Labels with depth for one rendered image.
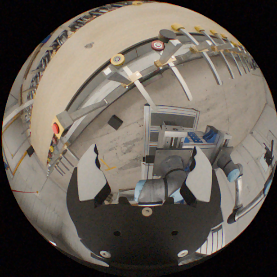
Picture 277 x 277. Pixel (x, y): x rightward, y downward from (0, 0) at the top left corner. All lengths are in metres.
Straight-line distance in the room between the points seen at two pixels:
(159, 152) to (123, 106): 1.12
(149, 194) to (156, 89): 1.32
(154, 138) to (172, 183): 1.06
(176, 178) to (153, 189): 0.12
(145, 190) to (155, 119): 1.03
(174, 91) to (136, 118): 0.73
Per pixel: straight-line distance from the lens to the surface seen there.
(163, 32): 0.37
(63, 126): 0.36
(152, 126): 1.29
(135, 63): 0.85
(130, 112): 1.48
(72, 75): 0.75
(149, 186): 0.41
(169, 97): 1.48
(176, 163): 0.49
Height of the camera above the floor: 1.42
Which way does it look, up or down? 60 degrees down
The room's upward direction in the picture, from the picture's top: 175 degrees counter-clockwise
